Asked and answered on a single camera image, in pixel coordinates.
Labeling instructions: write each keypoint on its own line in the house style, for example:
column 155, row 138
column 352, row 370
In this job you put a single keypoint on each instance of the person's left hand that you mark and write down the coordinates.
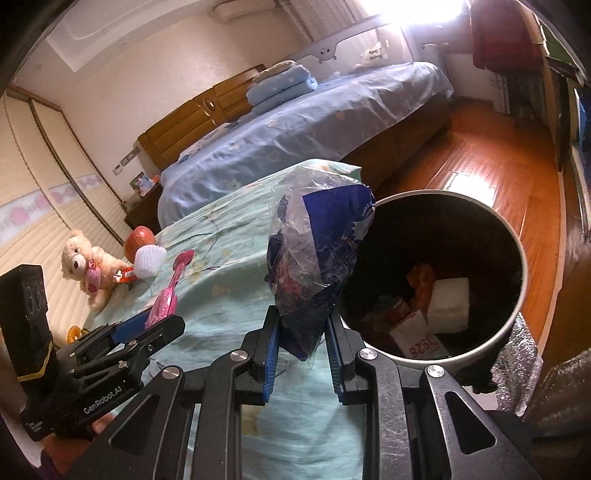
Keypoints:
column 69, row 450

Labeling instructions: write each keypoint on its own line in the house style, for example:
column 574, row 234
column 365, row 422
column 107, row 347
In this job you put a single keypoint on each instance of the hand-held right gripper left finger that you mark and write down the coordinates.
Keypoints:
column 272, row 355

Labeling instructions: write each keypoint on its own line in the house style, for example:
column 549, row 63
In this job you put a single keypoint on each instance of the photo frame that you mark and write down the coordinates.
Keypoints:
column 141, row 182

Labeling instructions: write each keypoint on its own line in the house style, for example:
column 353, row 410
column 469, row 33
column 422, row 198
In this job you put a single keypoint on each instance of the orange plastic bag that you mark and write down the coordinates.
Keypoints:
column 420, row 281

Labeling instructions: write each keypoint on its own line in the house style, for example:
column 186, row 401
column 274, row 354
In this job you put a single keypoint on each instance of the white plush toy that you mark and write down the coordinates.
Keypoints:
column 374, row 53

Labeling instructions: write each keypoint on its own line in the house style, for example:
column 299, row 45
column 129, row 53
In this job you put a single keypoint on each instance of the folded blue quilt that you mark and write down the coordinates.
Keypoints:
column 281, row 90

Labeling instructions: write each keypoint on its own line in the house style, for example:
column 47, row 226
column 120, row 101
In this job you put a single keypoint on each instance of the teal floral blanket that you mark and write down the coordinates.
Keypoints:
column 221, row 258

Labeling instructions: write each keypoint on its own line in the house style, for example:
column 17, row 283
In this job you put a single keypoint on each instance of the black round bin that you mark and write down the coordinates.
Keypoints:
column 485, row 258

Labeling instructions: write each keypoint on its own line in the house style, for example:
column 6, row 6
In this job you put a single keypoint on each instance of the red and white carton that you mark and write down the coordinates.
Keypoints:
column 415, row 339

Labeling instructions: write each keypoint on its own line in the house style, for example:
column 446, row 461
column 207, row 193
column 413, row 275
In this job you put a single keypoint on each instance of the small orange toy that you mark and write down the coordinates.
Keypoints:
column 75, row 334

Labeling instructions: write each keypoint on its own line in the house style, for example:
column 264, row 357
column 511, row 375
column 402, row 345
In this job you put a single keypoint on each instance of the blue and silver plastic bag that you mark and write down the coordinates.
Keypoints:
column 314, row 258

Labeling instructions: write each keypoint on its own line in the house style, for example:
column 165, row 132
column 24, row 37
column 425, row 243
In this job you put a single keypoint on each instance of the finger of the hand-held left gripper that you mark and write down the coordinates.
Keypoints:
column 157, row 339
column 131, row 328

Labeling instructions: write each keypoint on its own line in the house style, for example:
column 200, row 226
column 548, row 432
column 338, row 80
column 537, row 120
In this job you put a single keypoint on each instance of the white foam block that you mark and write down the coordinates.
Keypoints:
column 448, row 304

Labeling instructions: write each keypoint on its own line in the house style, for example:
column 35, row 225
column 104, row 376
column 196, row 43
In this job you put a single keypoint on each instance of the grey glittery fabric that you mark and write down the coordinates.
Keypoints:
column 517, row 364

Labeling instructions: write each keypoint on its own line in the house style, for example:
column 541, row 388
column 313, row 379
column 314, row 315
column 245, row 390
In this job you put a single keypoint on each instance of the cream teddy bear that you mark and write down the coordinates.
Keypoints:
column 78, row 263

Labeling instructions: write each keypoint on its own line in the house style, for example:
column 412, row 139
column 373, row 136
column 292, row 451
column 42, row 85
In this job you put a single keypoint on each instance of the wooden headboard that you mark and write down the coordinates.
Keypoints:
column 184, row 124

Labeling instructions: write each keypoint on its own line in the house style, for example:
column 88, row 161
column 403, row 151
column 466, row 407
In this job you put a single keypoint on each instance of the small red and white wrapper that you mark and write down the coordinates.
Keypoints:
column 124, row 275

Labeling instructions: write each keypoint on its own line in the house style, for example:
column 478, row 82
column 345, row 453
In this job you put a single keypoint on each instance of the red jacket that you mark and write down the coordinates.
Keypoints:
column 498, row 37

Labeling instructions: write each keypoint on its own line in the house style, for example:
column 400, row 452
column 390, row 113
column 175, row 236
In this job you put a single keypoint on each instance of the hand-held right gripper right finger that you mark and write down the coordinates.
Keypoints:
column 334, row 364

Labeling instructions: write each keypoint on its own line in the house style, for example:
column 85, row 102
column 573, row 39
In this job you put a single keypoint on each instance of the white foam fruit net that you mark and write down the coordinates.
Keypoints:
column 150, row 261

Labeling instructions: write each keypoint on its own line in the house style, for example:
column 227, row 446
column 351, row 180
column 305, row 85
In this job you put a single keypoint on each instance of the red apple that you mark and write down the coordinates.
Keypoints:
column 138, row 240

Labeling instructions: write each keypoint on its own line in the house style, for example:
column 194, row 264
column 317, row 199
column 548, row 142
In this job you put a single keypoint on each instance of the bed with blue sheet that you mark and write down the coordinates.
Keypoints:
column 300, row 129

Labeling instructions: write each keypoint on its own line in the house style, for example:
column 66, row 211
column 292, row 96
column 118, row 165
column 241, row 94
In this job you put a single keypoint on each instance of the grey bed guard rail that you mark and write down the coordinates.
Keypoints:
column 323, row 46

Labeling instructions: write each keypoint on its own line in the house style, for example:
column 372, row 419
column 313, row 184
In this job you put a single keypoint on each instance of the wall switch panel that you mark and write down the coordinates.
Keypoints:
column 125, row 161

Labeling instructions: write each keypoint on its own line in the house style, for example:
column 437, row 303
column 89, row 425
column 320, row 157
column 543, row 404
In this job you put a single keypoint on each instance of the white sliding wardrobe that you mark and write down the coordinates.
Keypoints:
column 37, row 207

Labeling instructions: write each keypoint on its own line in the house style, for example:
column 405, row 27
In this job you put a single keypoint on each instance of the white air conditioner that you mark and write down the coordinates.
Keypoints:
column 249, row 8

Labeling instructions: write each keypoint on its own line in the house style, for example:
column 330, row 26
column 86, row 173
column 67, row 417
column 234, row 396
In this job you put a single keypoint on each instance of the dark wooden nightstand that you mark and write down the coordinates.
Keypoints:
column 143, row 212

